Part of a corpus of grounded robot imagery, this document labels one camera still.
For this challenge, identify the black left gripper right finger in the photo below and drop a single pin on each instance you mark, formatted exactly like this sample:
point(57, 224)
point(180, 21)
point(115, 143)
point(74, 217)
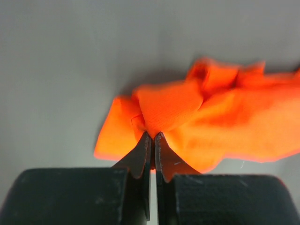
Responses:
point(187, 197)

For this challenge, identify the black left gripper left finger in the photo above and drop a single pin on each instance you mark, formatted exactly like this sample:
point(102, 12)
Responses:
point(117, 195)

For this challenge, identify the orange t shirt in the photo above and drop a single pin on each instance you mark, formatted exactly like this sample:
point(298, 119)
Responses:
point(218, 111)

